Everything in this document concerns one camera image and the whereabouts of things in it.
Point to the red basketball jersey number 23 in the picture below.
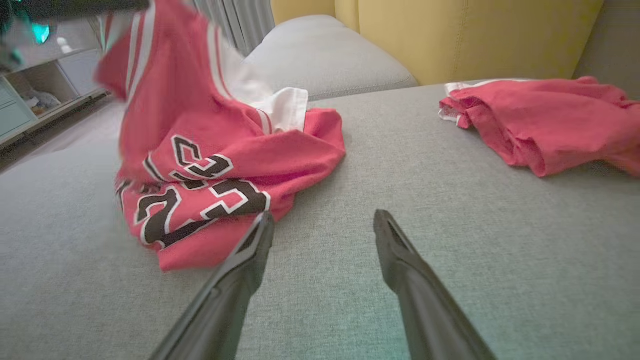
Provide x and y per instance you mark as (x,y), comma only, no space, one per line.
(210,150)

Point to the small white figurine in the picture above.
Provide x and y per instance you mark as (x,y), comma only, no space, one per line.
(65,45)

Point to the yellow sofa armrest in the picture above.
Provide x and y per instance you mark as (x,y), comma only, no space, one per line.
(302,7)

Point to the mint green cabinet drawer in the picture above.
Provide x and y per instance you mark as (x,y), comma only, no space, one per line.
(6,95)
(15,120)

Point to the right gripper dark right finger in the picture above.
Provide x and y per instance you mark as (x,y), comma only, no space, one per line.
(420,300)

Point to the grey sofa side panel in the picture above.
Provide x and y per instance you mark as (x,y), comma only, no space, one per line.
(615,40)

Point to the grey pleated curtain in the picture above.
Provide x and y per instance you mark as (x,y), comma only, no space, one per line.
(245,20)

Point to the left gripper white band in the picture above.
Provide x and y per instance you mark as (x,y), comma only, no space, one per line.
(20,35)

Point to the narrow yellow sofa backrest cushion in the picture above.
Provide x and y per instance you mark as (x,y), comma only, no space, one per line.
(346,12)

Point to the red shorts with white stripes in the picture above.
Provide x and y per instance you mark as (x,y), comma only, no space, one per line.
(550,120)

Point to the grey plush toy in cabinet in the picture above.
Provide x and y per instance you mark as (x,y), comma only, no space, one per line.
(42,102)

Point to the long low TV cabinet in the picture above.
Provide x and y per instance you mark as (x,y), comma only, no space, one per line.
(80,75)

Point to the long grey sofa seat cushion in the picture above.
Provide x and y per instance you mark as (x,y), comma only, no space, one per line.
(325,55)

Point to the wide yellow sofa backrest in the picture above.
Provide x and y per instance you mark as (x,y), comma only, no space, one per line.
(475,35)

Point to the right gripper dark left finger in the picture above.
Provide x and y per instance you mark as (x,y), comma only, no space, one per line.
(235,295)

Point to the large grey sofa chaise cushion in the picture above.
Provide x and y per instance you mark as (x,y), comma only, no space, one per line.
(350,190)

